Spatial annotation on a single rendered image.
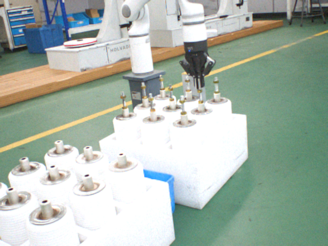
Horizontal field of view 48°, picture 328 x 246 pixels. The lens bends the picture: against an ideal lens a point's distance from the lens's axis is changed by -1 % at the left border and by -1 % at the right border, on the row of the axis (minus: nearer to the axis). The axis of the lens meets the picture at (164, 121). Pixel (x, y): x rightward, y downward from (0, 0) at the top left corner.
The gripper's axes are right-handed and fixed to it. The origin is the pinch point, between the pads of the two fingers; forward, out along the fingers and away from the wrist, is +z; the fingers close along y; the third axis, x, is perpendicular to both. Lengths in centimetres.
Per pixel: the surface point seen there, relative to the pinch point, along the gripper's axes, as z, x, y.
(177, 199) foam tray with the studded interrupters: 33.1, -19.6, 0.5
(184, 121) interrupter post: 8.7, -12.5, 1.6
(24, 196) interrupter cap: 9, -64, -7
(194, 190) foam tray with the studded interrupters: 28.2, -19.2, 7.4
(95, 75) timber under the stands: 32, 110, -174
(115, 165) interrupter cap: 9.4, -43.6, 1.3
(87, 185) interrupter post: 8, -55, 4
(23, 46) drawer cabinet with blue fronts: 31, 254, -504
